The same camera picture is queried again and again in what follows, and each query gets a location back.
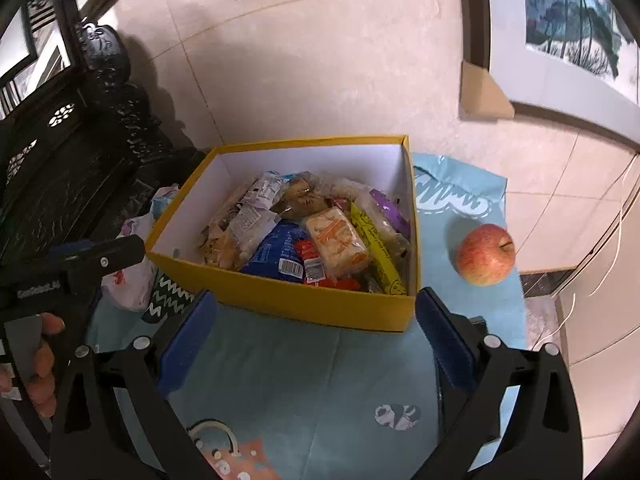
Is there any dark carved wooden furniture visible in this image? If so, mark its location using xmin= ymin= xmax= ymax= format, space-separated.
xmin=0 ymin=0 xmax=207 ymax=286

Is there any purple snack packet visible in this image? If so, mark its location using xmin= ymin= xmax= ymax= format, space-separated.
xmin=369 ymin=187 xmax=407 ymax=226

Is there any framed landscape painting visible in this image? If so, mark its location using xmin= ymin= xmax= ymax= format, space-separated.
xmin=457 ymin=0 xmax=640 ymax=151

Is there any pale rice cracker packet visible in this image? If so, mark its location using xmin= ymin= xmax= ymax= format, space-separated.
xmin=305 ymin=207 xmax=373 ymax=278

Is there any small silver snack packet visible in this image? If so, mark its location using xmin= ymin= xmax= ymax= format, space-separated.
xmin=247 ymin=170 xmax=286 ymax=207

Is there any blue snack packet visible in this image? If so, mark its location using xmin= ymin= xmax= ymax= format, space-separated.
xmin=240 ymin=220 xmax=307 ymax=278

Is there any red snack packet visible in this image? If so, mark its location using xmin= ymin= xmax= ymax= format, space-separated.
xmin=294 ymin=239 xmax=328 ymax=286

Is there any cardboard corner protector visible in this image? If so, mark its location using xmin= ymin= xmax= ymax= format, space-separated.
xmin=460 ymin=60 xmax=513 ymax=122

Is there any floral plastic bag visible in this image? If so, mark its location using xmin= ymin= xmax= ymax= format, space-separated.
xmin=100 ymin=215 xmax=161 ymax=311

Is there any long yellow snack packet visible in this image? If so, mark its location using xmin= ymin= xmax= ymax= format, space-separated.
xmin=349 ymin=202 xmax=407 ymax=295

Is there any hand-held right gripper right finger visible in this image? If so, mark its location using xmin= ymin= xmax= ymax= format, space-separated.
xmin=415 ymin=287 xmax=586 ymax=480

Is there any red apple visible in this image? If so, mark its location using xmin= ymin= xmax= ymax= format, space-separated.
xmin=456 ymin=224 xmax=516 ymax=287

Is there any clear round biscuit packet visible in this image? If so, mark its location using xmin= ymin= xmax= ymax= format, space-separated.
xmin=202 ymin=205 xmax=281 ymax=268

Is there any light blue printed tablecloth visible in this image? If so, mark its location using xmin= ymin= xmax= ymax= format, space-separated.
xmin=85 ymin=152 xmax=528 ymax=480

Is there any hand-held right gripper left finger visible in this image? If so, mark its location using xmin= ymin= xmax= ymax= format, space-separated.
xmin=50 ymin=290 xmax=221 ymax=480

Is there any clear brown snack packet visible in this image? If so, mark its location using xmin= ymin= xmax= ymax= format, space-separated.
xmin=280 ymin=175 xmax=331 ymax=218

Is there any white cable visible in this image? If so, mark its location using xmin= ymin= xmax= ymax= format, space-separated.
xmin=537 ymin=155 xmax=640 ymax=351

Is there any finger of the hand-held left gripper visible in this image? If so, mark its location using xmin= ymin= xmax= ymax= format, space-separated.
xmin=49 ymin=240 xmax=101 ymax=260
xmin=65 ymin=235 xmax=147 ymax=283

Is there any person's left hand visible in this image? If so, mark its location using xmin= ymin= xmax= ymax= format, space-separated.
xmin=25 ymin=312 xmax=66 ymax=418

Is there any yellow cardboard box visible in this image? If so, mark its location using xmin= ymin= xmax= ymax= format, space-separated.
xmin=145 ymin=135 xmax=418 ymax=333

